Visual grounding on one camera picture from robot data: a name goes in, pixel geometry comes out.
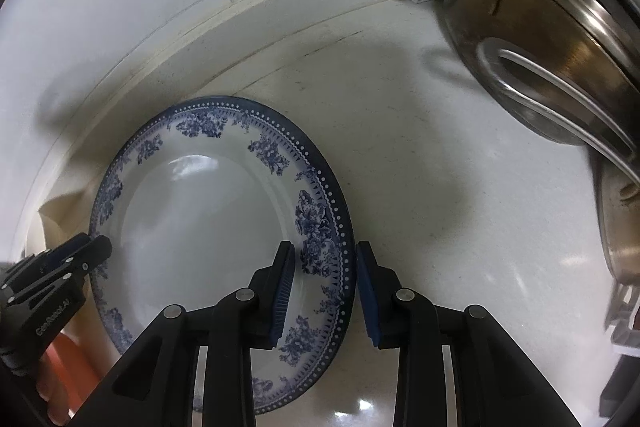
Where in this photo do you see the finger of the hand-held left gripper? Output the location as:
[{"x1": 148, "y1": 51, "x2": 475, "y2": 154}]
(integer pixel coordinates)
[
  {"x1": 5, "y1": 235, "x2": 113, "y2": 305},
  {"x1": 7, "y1": 234, "x2": 93, "y2": 283}
]

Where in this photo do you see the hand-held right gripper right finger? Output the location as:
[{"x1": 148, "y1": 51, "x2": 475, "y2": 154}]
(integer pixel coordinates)
[{"x1": 356, "y1": 241, "x2": 583, "y2": 427}]

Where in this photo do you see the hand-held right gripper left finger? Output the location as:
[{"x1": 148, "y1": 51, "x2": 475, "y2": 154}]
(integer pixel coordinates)
[{"x1": 75, "y1": 241, "x2": 297, "y2": 427}]

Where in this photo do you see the pink bowl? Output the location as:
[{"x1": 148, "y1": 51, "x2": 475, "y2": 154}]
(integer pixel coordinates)
[{"x1": 36, "y1": 327, "x2": 104, "y2": 414}]

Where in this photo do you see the blue floral rimmed plate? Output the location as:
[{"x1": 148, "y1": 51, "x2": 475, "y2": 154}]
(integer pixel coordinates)
[{"x1": 89, "y1": 95, "x2": 355, "y2": 415}]

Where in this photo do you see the small stainless steel pot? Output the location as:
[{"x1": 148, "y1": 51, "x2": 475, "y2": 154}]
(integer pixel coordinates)
[{"x1": 590, "y1": 152, "x2": 640, "y2": 288}]

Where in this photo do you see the large stainless steel pot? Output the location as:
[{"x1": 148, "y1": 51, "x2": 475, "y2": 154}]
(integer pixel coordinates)
[{"x1": 392, "y1": 0, "x2": 640, "y2": 188}]

